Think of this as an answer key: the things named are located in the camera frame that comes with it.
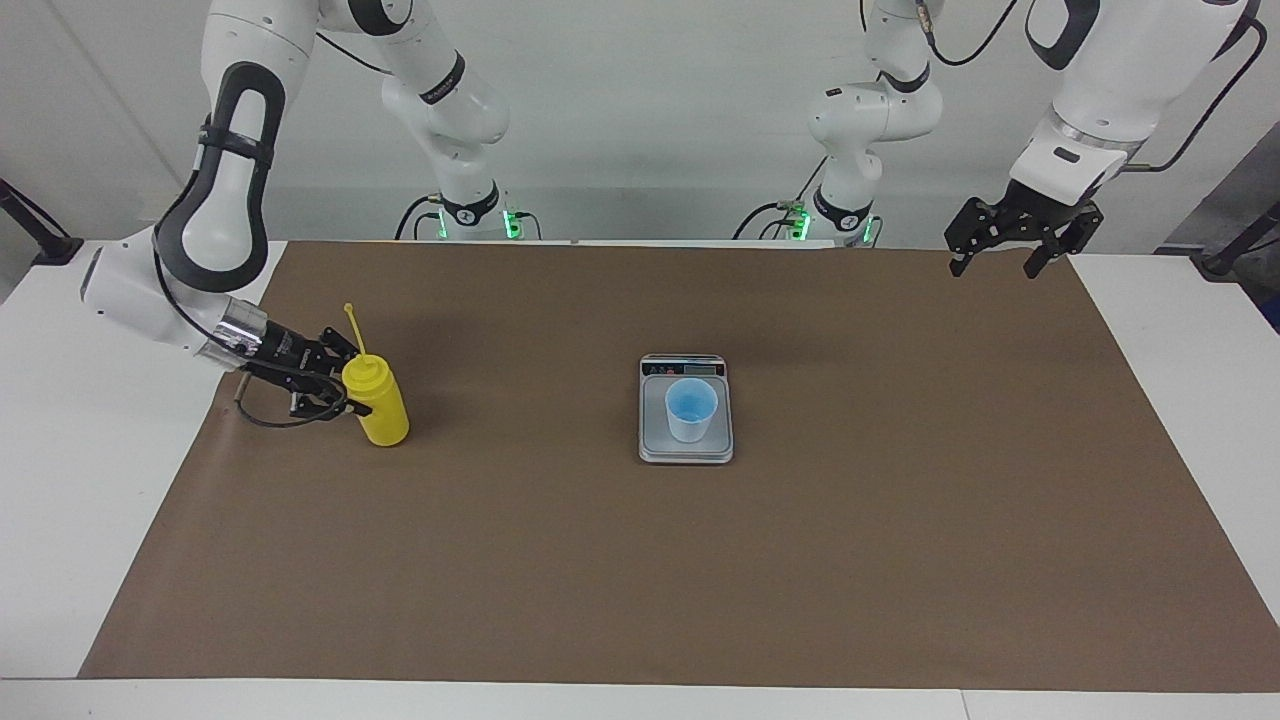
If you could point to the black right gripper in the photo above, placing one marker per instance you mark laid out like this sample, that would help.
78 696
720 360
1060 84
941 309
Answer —
300 362

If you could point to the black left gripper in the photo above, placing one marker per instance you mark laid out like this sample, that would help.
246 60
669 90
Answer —
1040 215

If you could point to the yellow squeeze bottle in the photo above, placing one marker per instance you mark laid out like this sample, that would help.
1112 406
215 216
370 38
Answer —
385 415

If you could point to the light blue cup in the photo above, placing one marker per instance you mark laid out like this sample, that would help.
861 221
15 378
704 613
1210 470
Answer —
691 420

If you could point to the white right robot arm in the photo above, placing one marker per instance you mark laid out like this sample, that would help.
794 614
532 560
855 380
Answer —
225 200

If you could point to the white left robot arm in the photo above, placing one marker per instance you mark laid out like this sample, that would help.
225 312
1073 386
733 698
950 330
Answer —
1120 70

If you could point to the silver digital kitchen scale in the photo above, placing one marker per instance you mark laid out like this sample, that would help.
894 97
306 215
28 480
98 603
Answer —
652 440

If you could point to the black clamp stand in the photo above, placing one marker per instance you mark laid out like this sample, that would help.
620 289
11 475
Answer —
40 235
1235 245

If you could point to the brown paper mat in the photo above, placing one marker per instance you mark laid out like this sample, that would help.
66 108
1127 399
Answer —
600 560

